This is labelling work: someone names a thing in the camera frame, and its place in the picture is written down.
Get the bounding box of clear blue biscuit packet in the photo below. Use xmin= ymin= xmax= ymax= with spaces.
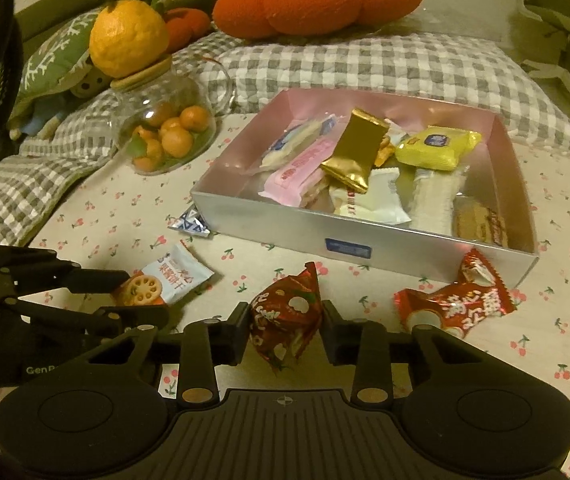
xmin=256 ymin=114 xmax=337 ymax=172

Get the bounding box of yellow cracker snack bag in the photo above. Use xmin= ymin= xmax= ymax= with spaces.
xmin=395 ymin=126 xmax=483 ymax=171

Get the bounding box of white orange lotus packet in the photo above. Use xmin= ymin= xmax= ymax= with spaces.
xmin=111 ymin=243 xmax=213 ymax=307

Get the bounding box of monkey plush toy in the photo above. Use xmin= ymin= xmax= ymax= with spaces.
xmin=70 ymin=66 xmax=112 ymax=100

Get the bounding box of large orange citrus fruit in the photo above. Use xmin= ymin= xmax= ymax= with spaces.
xmin=88 ymin=0 xmax=169 ymax=79

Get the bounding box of gold foil snack packet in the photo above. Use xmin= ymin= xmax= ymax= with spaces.
xmin=321 ymin=108 xmax=389 ymax=194

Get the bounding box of small red plush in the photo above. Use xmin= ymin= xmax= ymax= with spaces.
xmin=163 ymin=8 xmax=211 ymax=54

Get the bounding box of small orange yellow packet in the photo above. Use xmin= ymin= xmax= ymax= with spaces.
xmin=374 ymin=136 xmax=396 ymax=168

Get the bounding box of small blue silver candy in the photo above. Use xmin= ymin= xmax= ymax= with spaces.
xmin=169 ymin=205 xmax=211 ymax=238

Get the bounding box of grey checked pillow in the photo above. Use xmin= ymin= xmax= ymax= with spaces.
xmin=180 ymin=32 xmax=570 ymax=157

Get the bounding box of white cream snack packet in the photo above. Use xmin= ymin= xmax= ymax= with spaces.
xmin=329 ymin=168 xmax=411 ymax=226

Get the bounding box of clear white cake packet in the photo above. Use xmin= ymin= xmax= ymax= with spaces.
xmin=409 ymin=168 xmax=468 ymax=236

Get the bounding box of dark red candy packet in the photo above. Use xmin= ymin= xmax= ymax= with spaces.
xmin=250 ymin=262 xmax=323 ymax=370

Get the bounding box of cherry print tablecloth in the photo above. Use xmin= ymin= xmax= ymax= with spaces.
xmin=33 ymin=115 xmax=570 ymax=477

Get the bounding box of small brown biscuit packet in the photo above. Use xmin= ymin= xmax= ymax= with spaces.
xmin=453 ymin=196 xmax=509 ymax=248

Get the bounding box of red white candy packet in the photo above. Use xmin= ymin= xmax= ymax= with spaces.
xmin=395 ymin=248 xmax=515 ymax=338

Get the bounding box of silver pink tray box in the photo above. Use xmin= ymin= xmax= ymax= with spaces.
xmin=192 ymin=89 xmax=539 ymax=287

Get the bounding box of pink wafer packet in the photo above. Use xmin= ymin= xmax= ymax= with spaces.
xmin=258 ymin=136 xmax=337 ymax=207

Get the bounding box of grey checked blanket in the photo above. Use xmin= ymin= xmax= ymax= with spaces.
xmin=0 ymin=90 xmax=118 ymax=246

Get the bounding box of green embroidered cushion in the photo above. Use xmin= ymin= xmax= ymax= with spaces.
xmin=12 ymin=3 xmax=108 ymax=116

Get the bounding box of glass teapot jar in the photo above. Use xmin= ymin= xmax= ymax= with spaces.
xmin=109 ymin=55 xmax=234 ymax=176

